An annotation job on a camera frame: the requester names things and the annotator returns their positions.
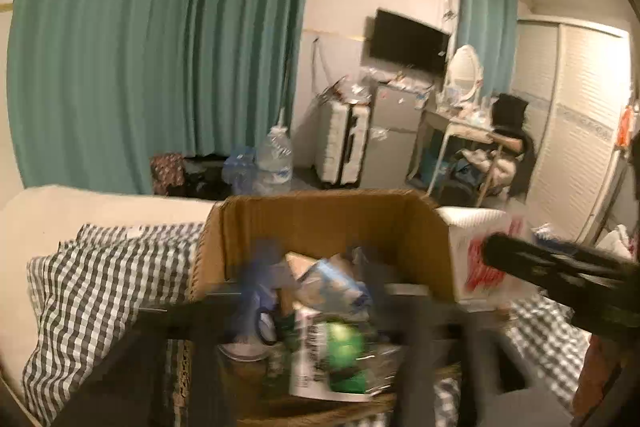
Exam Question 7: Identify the white tape roll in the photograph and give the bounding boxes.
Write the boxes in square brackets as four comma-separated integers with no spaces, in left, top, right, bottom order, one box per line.
[217,337,273,364]

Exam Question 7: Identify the white suitcase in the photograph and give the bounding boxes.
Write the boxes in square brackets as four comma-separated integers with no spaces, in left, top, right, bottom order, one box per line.
[315,99,371,188]

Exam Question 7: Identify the large clear water bottle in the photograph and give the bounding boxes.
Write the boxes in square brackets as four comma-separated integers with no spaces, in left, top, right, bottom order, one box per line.
[255,125,294,195]

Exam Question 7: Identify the brown cardboard box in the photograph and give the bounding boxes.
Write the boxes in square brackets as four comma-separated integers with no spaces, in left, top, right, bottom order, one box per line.
[187,188,521,427]

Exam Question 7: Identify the light blue plastic packet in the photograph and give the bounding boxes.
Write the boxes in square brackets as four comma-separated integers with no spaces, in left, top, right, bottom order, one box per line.
[295,257,373,313]

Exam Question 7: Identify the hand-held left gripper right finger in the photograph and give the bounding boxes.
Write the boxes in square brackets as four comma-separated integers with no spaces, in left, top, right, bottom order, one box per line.
[357,249,571,427]

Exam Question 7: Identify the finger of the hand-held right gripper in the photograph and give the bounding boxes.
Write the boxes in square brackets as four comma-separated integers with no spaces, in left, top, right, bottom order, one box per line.
[482,232,640,338]

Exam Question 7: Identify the grey checkered blanket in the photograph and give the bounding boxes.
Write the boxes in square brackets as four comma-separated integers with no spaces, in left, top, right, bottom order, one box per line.
[22,222,593,427]

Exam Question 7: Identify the wooden chair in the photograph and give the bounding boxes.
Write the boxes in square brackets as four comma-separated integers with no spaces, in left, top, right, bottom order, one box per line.
[452,132,526,208]

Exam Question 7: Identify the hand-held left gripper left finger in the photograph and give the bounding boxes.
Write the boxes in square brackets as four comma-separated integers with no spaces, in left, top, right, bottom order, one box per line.
[50,242,281,427]

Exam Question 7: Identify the pack of plastic bottles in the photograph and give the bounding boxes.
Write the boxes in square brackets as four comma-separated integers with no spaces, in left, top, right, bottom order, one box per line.
[222,147,261,192]

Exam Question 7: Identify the packets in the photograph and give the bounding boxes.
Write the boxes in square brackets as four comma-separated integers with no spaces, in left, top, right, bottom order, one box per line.
[290,307,396,403]

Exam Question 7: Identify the white oval mirror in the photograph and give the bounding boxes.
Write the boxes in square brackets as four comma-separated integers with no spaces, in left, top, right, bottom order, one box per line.
[442,45,483,102]

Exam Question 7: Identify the patterned bag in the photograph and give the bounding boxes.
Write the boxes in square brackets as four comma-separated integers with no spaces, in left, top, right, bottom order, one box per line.
[150,152,187,195]

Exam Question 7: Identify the black wall television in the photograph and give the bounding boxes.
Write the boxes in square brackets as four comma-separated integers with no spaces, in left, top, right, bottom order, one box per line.
[369,8,452,76]

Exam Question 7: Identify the person's right forearm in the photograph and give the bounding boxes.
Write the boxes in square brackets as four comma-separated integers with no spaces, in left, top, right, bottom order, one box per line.
[572,332,633,427]

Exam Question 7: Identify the orange hanging item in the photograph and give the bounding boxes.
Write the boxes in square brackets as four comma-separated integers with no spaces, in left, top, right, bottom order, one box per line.
[617,104,640,148]

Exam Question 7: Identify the wide green curtain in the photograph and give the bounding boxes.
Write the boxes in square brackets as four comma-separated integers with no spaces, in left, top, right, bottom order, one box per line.
[6,0,318,195]

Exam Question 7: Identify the white vanity table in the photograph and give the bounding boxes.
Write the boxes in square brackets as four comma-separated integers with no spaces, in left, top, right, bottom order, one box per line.
[405,102,503,202]

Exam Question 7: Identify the dark bags on floor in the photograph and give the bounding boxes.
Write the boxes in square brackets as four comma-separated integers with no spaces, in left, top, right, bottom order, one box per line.
[182,154,231,200]

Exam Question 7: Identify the narrow green curtain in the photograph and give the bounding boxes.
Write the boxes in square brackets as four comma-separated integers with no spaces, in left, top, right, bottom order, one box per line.
[457,0,520,98]

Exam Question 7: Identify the black chair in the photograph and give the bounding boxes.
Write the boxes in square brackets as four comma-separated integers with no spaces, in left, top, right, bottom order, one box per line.
[490,93,536,198]

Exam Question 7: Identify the wall cable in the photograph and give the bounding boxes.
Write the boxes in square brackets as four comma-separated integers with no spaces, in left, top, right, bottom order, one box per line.
[311,37,336,92]

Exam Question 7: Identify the white slatted wardrobe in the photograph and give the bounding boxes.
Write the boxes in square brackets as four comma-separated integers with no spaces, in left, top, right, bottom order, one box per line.
[515,19,633,243]

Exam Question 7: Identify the grey mini fridge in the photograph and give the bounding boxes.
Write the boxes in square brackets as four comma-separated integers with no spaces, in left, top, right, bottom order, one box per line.
[367,84,426,180]

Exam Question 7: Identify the white plastic bag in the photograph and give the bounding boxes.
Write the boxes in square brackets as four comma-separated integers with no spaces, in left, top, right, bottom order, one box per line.
[597,224,636,258]

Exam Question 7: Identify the white cloth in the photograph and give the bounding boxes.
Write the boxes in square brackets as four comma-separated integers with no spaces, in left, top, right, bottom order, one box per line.
[460,149,518,180]

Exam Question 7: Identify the clear plastic bags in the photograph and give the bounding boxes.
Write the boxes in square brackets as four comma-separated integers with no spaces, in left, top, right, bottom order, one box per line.
[322,74,373,105]

